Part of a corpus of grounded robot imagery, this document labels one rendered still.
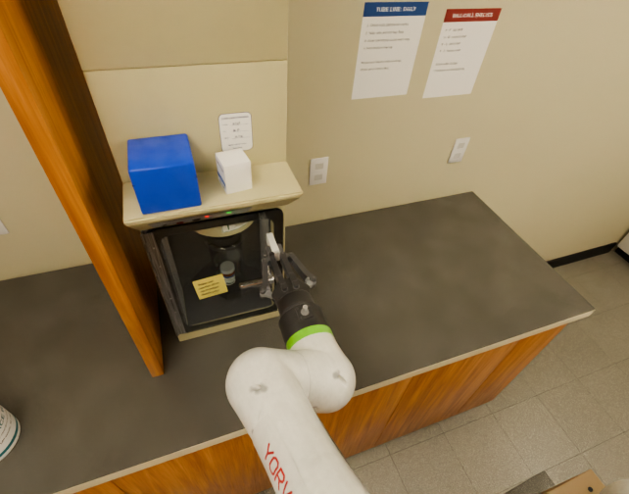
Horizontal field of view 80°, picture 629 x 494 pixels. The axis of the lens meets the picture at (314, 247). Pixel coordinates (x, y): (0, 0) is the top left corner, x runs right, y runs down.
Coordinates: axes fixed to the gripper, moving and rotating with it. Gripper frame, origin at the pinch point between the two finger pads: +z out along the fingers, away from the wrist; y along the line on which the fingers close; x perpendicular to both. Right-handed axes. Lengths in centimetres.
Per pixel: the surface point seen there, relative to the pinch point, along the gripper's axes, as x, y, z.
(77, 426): 37, 53, -12
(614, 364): 131, -202, -25
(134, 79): -38.4, 20.7, 4.7
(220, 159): -26.1, 9.7, -1.2
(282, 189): -20.1, -0.8, -4.9
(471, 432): 131, -94, -30
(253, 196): -20.1, 5.1, -5.6
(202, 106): -33.3, 11.1, 4.7
